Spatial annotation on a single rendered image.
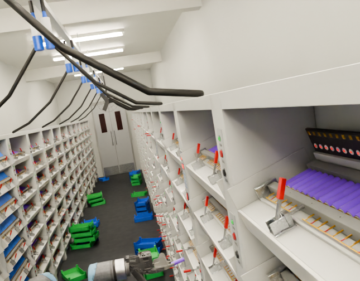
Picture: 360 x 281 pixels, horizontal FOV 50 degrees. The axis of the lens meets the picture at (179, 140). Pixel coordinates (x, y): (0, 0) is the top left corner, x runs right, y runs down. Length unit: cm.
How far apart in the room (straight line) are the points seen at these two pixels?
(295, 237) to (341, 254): 10
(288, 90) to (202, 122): 104
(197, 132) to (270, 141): 70
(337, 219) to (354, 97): 26
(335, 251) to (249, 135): 34
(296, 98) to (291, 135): 39
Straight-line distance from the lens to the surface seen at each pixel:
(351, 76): 37
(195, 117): 150
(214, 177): 108
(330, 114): 82
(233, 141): 81
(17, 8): 132
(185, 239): 232
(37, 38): 273
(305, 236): 63
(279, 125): 84
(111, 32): 558
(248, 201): 83
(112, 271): 178
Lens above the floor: 175
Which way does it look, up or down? 5 degrees down
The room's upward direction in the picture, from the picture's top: 9 degrees counter-clockwise
